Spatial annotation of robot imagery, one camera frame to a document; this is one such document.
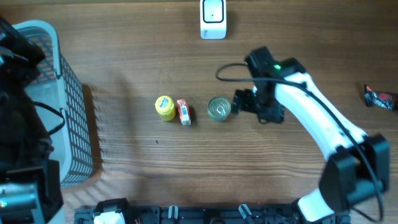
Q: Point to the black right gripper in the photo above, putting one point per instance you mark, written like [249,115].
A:
[276,115]

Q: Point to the red white small carton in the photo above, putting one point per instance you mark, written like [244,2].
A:
[183,110]

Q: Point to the yellow lidded jar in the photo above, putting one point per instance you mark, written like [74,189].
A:
[165,108]

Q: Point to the black red snack packet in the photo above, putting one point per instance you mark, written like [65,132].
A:
[383,99]

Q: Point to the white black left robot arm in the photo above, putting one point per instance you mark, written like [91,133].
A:
[30,180]

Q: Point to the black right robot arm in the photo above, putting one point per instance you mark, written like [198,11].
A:
[357,165]

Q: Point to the white barcode scanner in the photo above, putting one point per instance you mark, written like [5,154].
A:
[213,19]

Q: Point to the grey plastic basket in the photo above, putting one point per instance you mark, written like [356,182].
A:
[59,87]

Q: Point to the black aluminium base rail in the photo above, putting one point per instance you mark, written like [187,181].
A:
[121,211]

